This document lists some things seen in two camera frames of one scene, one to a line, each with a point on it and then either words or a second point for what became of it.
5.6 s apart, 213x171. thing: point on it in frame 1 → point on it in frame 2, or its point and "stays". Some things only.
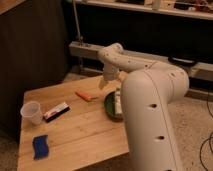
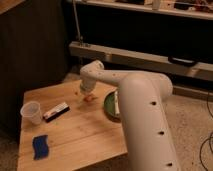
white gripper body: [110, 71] → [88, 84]
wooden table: [75, 131] stays
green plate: [110, 108] stays
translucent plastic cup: [31, 113] stays
